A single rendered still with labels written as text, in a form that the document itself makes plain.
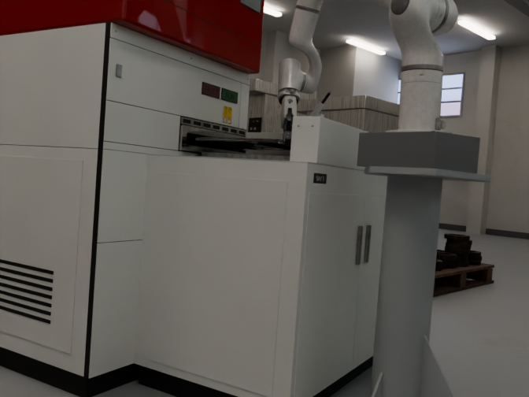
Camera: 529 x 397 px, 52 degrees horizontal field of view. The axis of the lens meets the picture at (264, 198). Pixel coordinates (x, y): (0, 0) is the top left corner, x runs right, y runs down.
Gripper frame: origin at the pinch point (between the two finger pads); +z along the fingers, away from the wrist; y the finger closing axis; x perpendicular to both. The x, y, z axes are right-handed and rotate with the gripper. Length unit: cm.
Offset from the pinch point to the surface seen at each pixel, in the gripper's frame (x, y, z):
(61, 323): 73, 7, 71
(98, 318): 59, 0, 69
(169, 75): 44.4, -8.2, -17.1
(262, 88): -21, 539, -323
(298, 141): 0.1, -32.6, 15.9
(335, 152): -12.9, -25.3, 15.4
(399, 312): -31, -28, 65
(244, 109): 15.8, 31.8, -26.6
